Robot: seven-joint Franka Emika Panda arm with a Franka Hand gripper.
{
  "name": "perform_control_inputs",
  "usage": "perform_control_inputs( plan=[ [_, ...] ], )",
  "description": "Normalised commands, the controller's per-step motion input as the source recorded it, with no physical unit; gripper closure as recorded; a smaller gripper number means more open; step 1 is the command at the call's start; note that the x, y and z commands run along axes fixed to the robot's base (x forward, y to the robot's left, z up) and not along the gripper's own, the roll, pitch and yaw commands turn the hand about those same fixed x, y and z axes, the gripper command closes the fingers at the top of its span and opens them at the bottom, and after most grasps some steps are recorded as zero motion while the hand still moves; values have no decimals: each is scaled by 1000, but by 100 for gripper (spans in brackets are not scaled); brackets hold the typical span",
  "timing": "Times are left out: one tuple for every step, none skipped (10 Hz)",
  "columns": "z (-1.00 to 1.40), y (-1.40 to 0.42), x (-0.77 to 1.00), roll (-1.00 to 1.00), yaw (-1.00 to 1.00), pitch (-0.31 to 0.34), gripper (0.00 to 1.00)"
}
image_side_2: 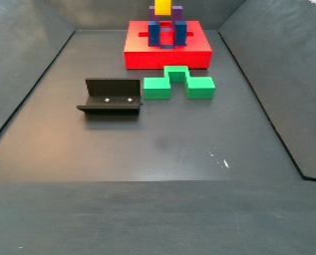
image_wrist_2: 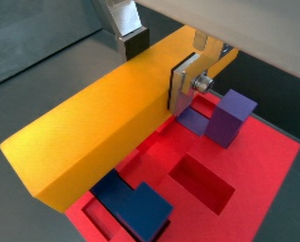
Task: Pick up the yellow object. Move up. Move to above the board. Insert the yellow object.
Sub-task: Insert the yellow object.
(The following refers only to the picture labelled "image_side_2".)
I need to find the long yellow block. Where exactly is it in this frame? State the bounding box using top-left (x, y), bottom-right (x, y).
top-left (154, 0), bottom-right (171, 16)

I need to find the red board base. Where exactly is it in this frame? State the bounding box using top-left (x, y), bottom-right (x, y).
top-left (123, 21), bottom-right (213, 70)

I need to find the green stepped block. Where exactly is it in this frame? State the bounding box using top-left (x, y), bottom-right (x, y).
top-left (143, 66), bottom-right (215, 100)

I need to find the dark blue U block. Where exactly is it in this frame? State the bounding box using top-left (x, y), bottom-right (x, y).
top-left (149, 21), bottom-right (186, 49)

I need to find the purple U block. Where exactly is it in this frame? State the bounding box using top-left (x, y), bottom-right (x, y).
top-left (149, 5), bottom-right (185, 31)

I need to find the black angle bracket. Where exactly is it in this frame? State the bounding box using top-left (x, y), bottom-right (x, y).
top-left (76, 78), bottom-right (142, 115)

